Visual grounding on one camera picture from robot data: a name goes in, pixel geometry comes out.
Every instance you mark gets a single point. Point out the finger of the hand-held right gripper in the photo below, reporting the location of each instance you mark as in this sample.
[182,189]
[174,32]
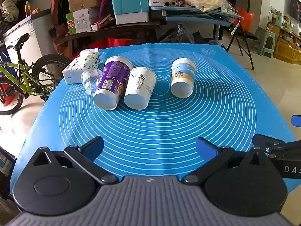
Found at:
[265,140]
[296,120]

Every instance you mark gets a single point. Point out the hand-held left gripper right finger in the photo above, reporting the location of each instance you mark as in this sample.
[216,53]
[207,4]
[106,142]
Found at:
[207,148]

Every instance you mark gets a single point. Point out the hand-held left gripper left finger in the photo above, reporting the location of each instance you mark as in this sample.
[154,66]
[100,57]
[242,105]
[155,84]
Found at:
[93,148]

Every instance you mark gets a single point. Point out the clear plastic cup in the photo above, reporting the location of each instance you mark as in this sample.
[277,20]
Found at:
[90,83]

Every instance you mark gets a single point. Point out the purple paper cup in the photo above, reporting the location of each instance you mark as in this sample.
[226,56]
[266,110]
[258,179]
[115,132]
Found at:
[112,75]

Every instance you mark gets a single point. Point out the blue and yellow paper cup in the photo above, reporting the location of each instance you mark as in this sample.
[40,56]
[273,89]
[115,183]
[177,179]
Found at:
[183,75]

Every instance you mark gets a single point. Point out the white paper cup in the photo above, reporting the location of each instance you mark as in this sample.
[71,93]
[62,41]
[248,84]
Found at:
[141,84]

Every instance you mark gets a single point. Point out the blue silicone mat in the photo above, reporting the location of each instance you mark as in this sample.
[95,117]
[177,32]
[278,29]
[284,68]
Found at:
[164,122]

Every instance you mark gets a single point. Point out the wooden cabinet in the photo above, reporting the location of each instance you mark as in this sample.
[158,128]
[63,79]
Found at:
[285,48]

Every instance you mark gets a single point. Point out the white tissue pack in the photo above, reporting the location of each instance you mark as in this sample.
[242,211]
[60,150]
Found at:
[77,68]

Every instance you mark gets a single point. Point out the grey plastic stool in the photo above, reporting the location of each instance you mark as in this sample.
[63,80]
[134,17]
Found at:
[264,40]

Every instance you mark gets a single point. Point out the green bicycle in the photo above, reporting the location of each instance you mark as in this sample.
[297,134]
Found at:
[25,84]

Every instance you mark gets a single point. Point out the red plastic bag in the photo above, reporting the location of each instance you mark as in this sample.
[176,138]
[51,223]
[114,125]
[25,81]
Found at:
[245,18]

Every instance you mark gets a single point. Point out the dark curved table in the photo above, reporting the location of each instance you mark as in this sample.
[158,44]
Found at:
[112,29]

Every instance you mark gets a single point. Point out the white refrigerator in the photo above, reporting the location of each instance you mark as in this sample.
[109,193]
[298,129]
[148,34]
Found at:
[25,40]

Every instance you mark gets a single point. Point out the green and white carton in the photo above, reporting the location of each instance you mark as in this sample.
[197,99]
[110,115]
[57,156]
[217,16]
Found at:
[80,20]

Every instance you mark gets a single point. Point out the white storage box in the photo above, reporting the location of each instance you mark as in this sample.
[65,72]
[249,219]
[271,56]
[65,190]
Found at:
[131,18]

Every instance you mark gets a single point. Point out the blue desk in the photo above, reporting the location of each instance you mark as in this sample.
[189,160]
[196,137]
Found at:
[197,13]

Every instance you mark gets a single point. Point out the purple plastic rack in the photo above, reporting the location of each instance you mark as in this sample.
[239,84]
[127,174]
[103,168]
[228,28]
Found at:
[105,2]

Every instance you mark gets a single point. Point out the white tray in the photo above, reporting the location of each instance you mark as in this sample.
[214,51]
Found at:
[162,3]

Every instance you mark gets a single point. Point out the orange drink bottle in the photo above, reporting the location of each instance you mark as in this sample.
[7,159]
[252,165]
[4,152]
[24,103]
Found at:
[28,9]

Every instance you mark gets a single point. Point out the beige cloth bundle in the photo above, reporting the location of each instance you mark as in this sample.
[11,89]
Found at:
[9,7]

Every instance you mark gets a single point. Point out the wall poster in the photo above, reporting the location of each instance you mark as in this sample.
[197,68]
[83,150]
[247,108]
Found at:
[296,7]

